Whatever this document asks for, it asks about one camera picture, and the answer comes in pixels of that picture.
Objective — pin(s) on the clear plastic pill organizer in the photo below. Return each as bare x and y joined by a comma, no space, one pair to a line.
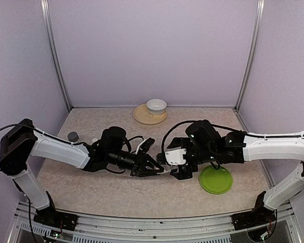
168,171

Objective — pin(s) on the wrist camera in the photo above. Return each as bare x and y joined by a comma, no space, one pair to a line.
172,158
145,145

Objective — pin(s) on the front aluminium rail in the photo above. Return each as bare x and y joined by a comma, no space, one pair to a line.
96,228

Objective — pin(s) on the beige round plate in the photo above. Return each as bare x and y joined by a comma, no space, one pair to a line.
143,116

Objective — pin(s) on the white ceramic bowl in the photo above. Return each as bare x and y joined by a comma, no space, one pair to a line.
156,106

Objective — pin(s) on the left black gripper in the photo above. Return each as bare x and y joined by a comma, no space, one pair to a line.
140,165

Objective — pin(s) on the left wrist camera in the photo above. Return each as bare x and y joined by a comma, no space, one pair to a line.
145,145

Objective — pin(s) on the right aluminium frame post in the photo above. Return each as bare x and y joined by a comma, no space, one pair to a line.
251,55

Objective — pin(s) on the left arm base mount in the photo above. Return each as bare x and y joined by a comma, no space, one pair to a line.
54,218

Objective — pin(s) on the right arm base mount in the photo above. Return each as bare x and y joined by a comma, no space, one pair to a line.
259,215

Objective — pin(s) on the left aluminium frame post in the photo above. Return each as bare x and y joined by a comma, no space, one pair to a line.
54,54

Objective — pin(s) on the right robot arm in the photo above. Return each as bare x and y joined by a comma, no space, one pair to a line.
203,144

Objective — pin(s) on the orange pill bottle grey cap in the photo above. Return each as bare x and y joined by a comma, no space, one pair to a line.
73,137

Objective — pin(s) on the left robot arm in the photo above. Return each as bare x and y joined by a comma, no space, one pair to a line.
25,140

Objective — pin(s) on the aluminium frame post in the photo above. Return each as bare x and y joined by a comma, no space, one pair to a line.
251,55
54,54

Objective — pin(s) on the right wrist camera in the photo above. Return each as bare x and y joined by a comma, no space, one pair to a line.
172,158

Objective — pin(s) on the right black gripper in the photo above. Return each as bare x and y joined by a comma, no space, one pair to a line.
185,172

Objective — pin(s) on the green round plate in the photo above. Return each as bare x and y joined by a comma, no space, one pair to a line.
215,181

